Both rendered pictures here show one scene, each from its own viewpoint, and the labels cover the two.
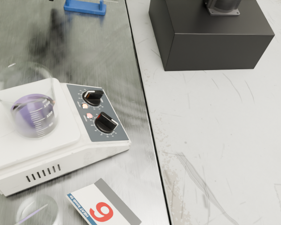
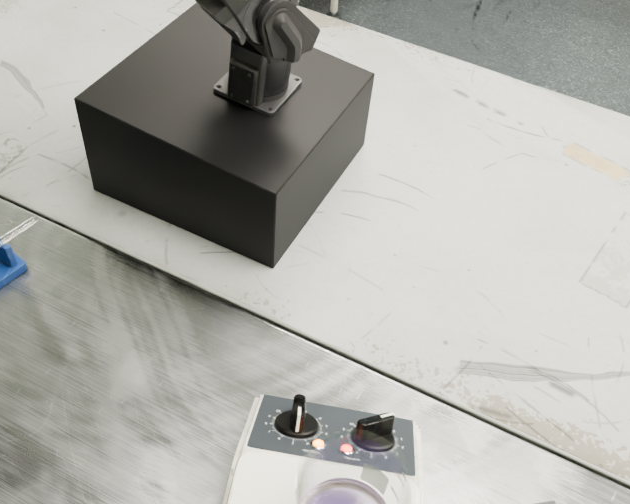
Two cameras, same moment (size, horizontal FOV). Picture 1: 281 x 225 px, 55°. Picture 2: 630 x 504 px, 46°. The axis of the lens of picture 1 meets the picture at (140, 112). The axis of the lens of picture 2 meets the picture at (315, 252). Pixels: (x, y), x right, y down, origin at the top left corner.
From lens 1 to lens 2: 0.33 m
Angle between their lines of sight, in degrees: 31
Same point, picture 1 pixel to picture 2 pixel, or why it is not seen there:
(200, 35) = (304, 162)
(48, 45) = (25, 431)
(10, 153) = not seen: outside the picture
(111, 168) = (429, 488)
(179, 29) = (270, 181)
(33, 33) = not seen: outside the picture
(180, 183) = (515, 401)
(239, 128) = (465, 251)
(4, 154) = not seen: outside the picture
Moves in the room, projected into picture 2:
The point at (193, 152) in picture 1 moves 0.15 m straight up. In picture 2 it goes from (469, 343) to (516, 228)
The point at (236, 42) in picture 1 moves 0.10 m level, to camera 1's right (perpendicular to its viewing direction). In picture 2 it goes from (341, 129) to (406, 88)
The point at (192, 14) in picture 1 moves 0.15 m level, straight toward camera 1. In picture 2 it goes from (251, 138) to (358, 240)
